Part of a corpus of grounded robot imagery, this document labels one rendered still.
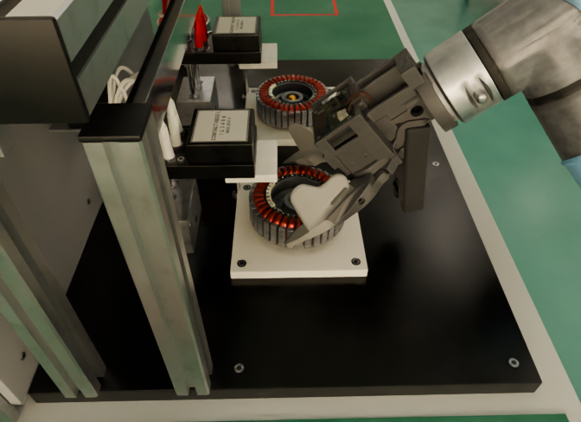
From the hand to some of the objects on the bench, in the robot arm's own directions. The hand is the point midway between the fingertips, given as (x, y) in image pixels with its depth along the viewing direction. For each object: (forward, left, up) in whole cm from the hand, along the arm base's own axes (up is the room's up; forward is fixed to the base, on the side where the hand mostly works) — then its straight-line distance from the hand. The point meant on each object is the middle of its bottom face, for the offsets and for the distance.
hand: (290, 204), depth 54 cm
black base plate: (+2, -12, -6) cm, 14 cm away
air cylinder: (+16, -23, -3) cm, 28 cm away
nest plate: (-1, 0, -4) cm, 4 cm away
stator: (+2, -24, -1) cm, 24 cm away
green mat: (+31, -74, -1) cm, 80 cm away
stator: (-1, 0, -2) cm, 2 cm away
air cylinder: (+14, +1, -4) cm, 14 cm away
